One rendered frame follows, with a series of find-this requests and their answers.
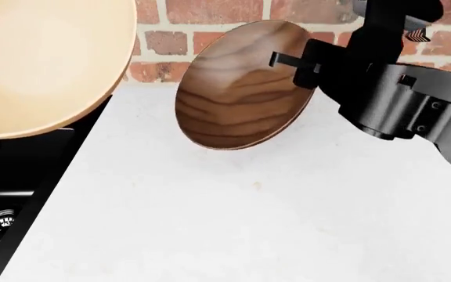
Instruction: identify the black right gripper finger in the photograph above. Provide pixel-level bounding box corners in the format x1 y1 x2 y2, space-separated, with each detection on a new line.
268 51 323 75

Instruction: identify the dark walnut wooden plate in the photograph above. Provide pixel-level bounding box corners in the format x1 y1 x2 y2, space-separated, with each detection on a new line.
175 19 316 150

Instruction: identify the light beige wooden plate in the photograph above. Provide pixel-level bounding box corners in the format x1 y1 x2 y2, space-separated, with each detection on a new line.
0 0 139 140

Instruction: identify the black kitchen sink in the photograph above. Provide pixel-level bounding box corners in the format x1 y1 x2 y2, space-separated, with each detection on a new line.
0 92 115 282

